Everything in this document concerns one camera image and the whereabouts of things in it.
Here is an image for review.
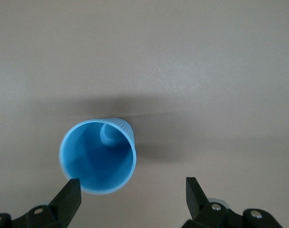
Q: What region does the blue ribbed plastic cup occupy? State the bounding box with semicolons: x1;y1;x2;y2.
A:
59;117;138;196

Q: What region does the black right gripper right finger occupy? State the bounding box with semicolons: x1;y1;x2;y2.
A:
183;177;283;228

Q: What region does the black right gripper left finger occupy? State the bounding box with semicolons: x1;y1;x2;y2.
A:
0;178;83;228

